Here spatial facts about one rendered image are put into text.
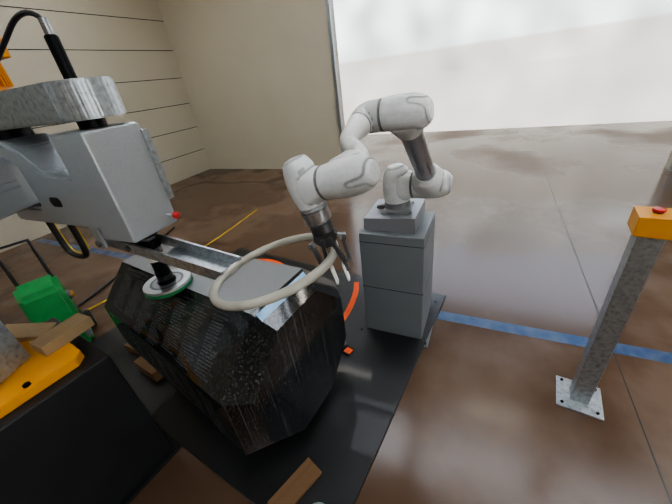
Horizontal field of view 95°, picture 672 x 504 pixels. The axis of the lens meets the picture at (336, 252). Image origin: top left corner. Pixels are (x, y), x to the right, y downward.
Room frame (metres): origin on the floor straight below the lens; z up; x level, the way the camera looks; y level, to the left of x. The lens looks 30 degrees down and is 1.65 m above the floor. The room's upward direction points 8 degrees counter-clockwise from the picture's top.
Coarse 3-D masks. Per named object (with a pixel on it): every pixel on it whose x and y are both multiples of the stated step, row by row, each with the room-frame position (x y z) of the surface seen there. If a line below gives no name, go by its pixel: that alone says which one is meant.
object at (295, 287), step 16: (288, 240) 1.18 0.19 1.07; (304, 240) 1.16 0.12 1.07; (336, 240) 1.01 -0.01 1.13; (256, 256) 1.15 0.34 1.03; (336, 256) 0.89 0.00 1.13; (224, 272) 1.03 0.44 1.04; (320, 272) 0.80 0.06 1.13; (288, 288) 0.74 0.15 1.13; (224, 304) 0.77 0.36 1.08; (240, 304) 0.74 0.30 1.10; (256, 304) 0.72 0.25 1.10
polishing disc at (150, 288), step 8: (176, 272) 1.33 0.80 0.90; (184, 272) 1.32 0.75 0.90; (152, 280) 1.28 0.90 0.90; (176, 280) 1.25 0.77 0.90; (184, 280) 1.24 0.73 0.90; (144, 288) 1.22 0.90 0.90; (152, 288) 1.21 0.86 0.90; (160, 288) 1.20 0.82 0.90; (168, 288) 1.19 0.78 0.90; (176, 288) 1.19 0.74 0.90; (152, 296) 1.16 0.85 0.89
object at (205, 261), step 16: (112, 240) 1.27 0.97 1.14; (176, 240) 1.25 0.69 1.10; (144, 256) 1.20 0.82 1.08; (160, 256) 1.15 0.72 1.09; (176, 256) 1.19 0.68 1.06; (192, 256) 1.19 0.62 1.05; (208, 256) 1.18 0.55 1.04; (224, 256) 1.14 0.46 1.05; (240, 256) 1.11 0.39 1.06; (192, 272) 1.08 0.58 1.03; (208, 272) 1.04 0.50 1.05
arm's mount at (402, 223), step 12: (420, 204) 1.78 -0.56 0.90; (372, 216) 1.73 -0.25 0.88; (384, 216) 1.70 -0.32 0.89; (396, 216) 1.67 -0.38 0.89; (408, 216) 1.63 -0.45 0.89; (420, 216) 1.73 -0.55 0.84; (372, 228) 1.70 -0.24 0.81; (384, 228) 1.67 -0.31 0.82; (396, 228) 1.63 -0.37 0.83; (408, 228) 1.60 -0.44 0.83
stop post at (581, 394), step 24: (648, 216) 0.96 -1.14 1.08; (648, 240) 0.95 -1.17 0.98; (624, 264) 0.97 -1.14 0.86; (648, 264) 0.93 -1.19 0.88; (624, 288) 0.95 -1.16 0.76; (600, 312) 1.02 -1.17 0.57; (624, 312) 0.93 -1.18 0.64; (600, 336) 0.96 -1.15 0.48; (600, 360) 0.94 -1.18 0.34; (576, 384) 0.96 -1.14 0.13; (576, 408) 0.91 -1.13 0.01; (600, 408) 0.90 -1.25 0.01
